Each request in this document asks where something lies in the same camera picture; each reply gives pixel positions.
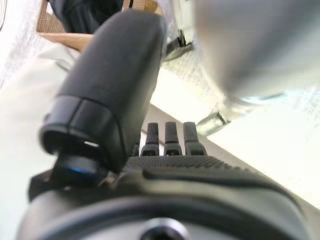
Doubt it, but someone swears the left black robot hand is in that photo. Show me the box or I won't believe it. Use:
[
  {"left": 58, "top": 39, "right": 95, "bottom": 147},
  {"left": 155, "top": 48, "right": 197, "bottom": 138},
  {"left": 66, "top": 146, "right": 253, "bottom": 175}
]
[{"left": 14, "top": 11, "right": 313, "bottom": 240}]

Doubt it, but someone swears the brown wicker basket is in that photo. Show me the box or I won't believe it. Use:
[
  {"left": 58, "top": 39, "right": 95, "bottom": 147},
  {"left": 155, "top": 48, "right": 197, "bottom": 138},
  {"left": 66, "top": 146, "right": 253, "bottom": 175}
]
[{"left": 36, "top": 0, "right": 163, "bottom": 51}]

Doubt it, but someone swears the left silver robot leg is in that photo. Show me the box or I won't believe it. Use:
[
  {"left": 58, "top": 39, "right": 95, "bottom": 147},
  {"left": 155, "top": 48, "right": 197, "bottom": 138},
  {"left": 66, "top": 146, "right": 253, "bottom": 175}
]
[{"left": 193, "top": 0, "right": 320, "bottom": 137}]

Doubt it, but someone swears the silver robot leg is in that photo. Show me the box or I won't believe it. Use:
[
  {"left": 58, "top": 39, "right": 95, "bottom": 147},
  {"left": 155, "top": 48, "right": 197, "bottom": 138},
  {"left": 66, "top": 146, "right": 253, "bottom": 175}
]
[
  {"left": 162, "top": 0, "right": 196, "bottom": 62},
  {"left": 193, "top": 0, "right": 320, "bottom": 137}
]

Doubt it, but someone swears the white garment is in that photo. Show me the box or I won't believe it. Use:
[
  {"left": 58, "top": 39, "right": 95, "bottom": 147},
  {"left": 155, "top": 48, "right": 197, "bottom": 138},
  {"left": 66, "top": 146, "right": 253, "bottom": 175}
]
[{"left": 37, "top": 43, "right": 83, "bottom": 73}]

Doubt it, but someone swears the black garment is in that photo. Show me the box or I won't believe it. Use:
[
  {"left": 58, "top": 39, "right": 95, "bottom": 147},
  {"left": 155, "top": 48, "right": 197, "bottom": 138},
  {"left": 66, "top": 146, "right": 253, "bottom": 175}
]
[{"left": 47, "top": 0, "right": 126, "bottom": 35}]

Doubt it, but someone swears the right silver robot leg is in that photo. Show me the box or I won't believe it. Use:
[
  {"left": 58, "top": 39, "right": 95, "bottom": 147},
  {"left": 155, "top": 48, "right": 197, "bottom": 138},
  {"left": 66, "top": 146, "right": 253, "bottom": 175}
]
[{"left": 162, "top": 0, "right": 196, "bottom": 62}]

